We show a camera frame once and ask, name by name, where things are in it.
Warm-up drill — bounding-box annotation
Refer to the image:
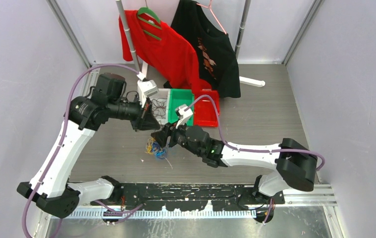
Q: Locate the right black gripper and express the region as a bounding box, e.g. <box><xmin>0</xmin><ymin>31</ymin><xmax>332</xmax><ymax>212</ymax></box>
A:
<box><xmin>151</xmin><ymin>118</ymin><xmax>203</xmax><ymax>157</ymax></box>

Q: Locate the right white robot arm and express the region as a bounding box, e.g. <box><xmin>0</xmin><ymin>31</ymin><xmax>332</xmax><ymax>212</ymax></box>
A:
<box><xmin>151</xmin><ymin>123</ymin><xmax>318</xmax><ymax>204</ymax></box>

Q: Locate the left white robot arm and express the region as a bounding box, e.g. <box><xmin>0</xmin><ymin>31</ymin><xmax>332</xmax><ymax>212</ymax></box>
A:
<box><xmin>17</xmin><ymin>73</ymin><xmax>160</xmax><ymax>218</ymax></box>

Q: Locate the white plastic bin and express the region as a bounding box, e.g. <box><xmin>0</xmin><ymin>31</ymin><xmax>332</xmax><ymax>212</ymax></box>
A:
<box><xmin>150</xmin><ymin>89</ymin><xmax>170</xmax><ymax>125</ymax></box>

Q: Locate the green plastic bin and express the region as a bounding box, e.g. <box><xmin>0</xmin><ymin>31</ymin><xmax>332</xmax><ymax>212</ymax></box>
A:
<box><xmin>167</xmin><ymin>89</ymin><xmax>195</xmax><ymax>122</ymax></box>

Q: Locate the red plastic bin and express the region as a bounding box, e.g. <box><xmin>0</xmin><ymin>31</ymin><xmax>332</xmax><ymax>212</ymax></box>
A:
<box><xmin>193</xmin><ymin>90</ymin><xmax>219</xmax><ymax>127</ymax></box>

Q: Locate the white clothes rack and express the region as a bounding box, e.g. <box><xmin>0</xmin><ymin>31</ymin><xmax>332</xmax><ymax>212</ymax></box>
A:
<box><xmin>115</xmin><ymin>0</ymin><xmax>266</xmax><ymax>87</ymax></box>

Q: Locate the red t-shirt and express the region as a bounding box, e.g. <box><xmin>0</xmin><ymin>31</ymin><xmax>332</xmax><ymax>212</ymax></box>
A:
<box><xmin>125</xmin><ymin>10</ymin><xmax>212</xmax><ymax>93</ymax></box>

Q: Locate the black t-shirt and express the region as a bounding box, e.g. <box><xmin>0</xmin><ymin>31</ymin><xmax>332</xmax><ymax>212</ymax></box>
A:
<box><xmin>171</xmin><ymin>0</ymin><xmax>241</xmax><ymax>98</ymax></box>

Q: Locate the green clothes hanger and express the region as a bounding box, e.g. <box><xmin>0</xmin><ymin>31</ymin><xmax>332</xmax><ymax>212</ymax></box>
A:
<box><xmin>137</xmin><ymin>6</ymin><xmax>161</xmax><ymax>41</ymax></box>

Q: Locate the pink clothes hanger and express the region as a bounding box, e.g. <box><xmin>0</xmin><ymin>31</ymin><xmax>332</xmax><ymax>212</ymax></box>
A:
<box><xmin>196</xmin><ymin>0</ymin><xmax>227</xmax><ymax>35</ymax></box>

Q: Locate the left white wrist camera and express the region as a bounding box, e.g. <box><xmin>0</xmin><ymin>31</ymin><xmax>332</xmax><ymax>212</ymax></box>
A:
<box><xmin>137</xmin><ymin>80</ymin><xmax>159</xmax><ymax>108</ymax></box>

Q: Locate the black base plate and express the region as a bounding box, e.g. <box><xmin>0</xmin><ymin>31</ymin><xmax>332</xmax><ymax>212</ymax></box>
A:
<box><xmin>102</xmin><ymin>183</ymin><xmax>269</xmax><ymax>212</ymax></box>

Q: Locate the white slotted cable duct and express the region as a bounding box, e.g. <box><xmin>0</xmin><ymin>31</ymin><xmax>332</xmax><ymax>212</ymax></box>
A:
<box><xmin>67</xmin><ymin>207</ymin><xmax>256</xmax><ymax>219</ymax></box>

